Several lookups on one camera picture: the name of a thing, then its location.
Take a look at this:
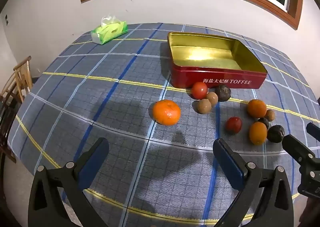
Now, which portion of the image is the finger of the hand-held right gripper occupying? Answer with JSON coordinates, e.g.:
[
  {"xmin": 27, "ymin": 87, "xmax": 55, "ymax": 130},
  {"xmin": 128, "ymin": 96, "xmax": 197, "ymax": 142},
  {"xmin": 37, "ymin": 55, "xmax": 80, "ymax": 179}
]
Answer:
[
  {"xmin": 282, "ymin": 134, "xmax": 316, "ymax": 166},
  {"xmin": 306, "ymin": 122, "xmax": 320, "ymax": 140}
]

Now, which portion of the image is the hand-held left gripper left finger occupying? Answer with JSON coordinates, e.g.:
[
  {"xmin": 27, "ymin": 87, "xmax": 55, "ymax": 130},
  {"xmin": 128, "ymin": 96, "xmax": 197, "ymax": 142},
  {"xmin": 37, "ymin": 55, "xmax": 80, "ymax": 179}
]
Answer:
[{"xmin": 28, "ymin": 138, "xmax": 110, "ymax": 227}]

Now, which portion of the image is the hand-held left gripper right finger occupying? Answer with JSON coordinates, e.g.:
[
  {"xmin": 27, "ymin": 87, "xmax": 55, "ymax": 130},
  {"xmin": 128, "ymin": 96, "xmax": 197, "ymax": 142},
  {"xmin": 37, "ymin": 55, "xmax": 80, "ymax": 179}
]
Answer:
[{"xmin": 212, "ymin": 138, "xmax": 294, "ymax": 227}]

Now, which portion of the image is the red cherry tomato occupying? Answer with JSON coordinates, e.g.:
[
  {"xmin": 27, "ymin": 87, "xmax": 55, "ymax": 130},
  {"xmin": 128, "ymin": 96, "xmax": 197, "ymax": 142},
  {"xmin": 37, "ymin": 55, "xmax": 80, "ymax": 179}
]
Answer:
[
  {"xmin": 226, "ymin": 117, "xmax": 242, "ymax": 134},
  {"xmin": 191, "ymin": 82, "xmax": 208, "ymax": 99}
]

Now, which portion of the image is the small dark plum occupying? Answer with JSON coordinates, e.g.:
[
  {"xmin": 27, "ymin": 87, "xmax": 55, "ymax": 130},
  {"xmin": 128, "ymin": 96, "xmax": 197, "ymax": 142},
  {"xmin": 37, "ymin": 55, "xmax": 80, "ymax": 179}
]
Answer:
[{"xmin": 257, "ymin": 118, "xmax": 270, "ymax": 130}]

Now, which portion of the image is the smooth oval orange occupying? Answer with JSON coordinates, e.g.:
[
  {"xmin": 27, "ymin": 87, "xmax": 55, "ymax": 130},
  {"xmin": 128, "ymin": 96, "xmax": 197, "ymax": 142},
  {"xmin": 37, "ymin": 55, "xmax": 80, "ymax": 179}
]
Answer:
[{"xmin": 249, "ymin": 122, "xmax": 268, "ymax": 146}]

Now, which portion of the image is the round orange mandarin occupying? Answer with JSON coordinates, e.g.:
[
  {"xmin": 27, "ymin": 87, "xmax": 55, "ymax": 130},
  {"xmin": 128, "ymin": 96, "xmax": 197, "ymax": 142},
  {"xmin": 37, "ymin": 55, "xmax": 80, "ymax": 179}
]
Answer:
[{"xmin": 247, "ymin": 99, "xmax": 267, "ymax": 118}]

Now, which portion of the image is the brown kiwi front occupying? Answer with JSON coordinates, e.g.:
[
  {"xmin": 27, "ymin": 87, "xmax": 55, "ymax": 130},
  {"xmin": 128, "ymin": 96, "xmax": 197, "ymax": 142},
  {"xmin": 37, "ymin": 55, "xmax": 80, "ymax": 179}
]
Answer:
[{"xmin": 196, "ymin": 99, "xmax": 212, "ymax": 114}]

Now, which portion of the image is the dark passion fruit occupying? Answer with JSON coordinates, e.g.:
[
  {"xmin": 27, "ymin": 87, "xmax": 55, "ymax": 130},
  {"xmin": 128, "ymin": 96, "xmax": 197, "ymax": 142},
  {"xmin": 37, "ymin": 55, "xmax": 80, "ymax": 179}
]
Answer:
[{"xmin": 214, "ymin": 85, "xmax": 231, "ymax": 102}]

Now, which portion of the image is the large orange mandarin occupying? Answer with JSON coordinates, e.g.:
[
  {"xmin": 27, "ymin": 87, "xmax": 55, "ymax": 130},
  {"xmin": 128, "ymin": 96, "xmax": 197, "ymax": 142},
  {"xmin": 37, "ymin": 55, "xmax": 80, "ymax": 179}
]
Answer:
[{"xmin": 152, "ymin": 100, "xmax": 181, "ymax": 126}]

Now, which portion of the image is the red and gold tin box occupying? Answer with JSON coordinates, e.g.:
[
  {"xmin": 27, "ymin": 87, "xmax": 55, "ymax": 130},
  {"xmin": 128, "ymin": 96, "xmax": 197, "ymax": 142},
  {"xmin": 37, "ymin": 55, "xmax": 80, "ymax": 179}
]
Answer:
[{"xmin": 167, "ymin": 32, "xmax": 268, "ymax": 89}]

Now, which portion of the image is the blue plaid tablecloth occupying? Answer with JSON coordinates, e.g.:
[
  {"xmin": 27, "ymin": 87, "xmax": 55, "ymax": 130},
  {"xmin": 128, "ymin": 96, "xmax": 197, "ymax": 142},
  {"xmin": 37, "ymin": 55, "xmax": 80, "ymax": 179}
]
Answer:
[{"xmin": 7, "ymin": 23, "xmax": 320, "ymax": 227}]

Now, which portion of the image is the light wooden chair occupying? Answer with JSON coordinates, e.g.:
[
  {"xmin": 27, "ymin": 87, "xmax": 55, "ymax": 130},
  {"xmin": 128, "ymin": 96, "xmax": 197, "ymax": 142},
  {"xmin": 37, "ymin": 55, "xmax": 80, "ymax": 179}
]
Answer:
[{"xmin": 0, "ymin": 56, "xmax": 33, "ymax": 104}]

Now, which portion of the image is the green tissue pack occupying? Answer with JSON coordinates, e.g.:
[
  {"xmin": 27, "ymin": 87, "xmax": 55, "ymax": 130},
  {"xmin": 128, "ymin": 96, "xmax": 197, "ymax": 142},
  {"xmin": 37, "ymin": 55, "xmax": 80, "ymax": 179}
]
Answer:
[{"xmin": 90, "ymin": 14, "xmax": 129, "ymax": 45}]

